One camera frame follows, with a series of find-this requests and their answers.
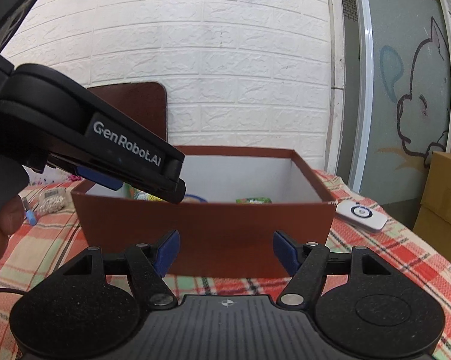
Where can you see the white oval remote device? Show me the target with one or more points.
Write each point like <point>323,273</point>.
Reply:
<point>361,216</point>

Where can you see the bag of white beads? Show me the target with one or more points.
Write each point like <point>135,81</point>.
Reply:
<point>51,201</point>

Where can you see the white framed sliding door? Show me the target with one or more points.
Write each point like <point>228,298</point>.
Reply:
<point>397,101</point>

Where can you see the person's left hand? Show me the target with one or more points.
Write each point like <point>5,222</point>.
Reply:
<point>11,219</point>

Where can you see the green red snack packet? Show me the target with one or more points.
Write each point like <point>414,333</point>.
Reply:
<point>254,200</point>

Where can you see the dark brown wooden headboard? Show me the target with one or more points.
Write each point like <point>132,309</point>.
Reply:
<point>145,103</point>

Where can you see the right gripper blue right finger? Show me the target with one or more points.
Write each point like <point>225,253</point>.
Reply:
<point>289,253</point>

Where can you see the floral plastic pillow bag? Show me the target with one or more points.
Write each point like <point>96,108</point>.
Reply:
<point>49,176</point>

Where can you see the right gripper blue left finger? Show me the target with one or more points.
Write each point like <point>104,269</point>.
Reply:
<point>166,251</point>

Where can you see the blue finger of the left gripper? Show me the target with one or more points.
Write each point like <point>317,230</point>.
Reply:
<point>99,178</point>

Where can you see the brown cardboard box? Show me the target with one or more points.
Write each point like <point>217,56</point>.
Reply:
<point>433,223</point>

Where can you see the brown white-lined storage box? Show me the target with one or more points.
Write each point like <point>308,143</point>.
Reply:
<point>220,238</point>

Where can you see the red plaid bed sheet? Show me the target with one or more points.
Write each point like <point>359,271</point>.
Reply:
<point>356,296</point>

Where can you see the black marker blue cap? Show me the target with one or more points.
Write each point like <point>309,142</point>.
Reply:
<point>29,213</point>

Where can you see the blue electrical tape roll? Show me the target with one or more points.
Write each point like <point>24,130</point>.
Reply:
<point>190,198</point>

